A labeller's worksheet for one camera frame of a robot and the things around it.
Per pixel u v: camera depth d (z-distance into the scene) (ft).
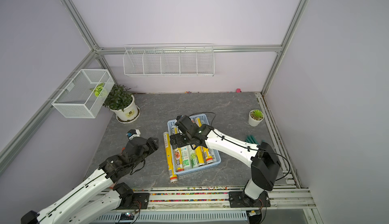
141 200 2.42
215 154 2.76
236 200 2.43
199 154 2.65
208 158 2.64
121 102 3.09
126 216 2.34
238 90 4.07
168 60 3.28
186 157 2.73
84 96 2.70
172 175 2.58
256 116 3.16
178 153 2.80
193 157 2.72
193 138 1.88
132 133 2.23
